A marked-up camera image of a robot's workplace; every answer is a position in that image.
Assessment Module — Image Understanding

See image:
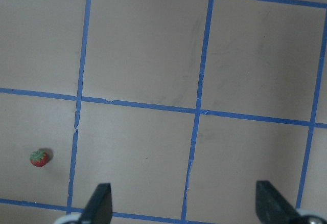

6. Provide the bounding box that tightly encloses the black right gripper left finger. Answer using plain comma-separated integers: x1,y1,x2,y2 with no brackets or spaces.
79,183,113,224

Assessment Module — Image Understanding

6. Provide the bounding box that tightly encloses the strawberry with green top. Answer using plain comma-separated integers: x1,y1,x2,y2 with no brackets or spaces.
30,150,49,167

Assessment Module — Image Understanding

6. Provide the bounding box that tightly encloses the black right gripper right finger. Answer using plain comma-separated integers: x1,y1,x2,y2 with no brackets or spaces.
255,181,301,224

